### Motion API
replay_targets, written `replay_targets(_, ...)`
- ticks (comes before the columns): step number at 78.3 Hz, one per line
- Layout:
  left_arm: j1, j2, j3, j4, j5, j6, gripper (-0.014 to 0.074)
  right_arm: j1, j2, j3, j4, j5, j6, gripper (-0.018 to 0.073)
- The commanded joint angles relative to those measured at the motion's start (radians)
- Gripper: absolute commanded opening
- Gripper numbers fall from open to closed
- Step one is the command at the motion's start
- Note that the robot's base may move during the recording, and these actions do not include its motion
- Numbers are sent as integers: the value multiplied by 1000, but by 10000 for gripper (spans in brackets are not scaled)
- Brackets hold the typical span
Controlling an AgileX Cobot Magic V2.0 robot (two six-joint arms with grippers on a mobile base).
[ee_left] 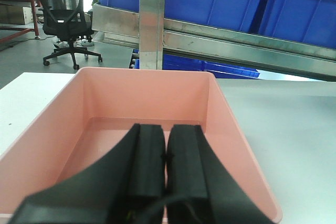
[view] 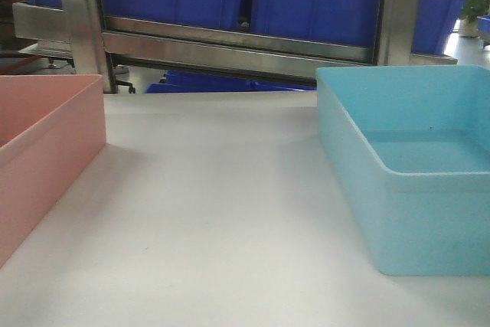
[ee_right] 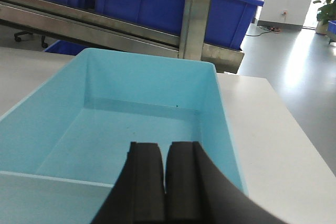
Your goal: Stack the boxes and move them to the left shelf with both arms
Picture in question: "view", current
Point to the stainless steel shelf rack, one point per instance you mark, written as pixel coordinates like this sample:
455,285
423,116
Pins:
81,31

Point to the blue crate below shelf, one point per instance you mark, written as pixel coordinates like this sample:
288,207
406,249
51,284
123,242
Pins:
184,82

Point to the light blue plastic box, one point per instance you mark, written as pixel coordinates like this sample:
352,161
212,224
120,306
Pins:
410,147

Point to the pink plastic box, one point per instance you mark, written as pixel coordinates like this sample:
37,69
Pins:
52,127

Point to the dark blue crate right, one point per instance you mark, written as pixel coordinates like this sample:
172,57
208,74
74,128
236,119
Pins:
434,23

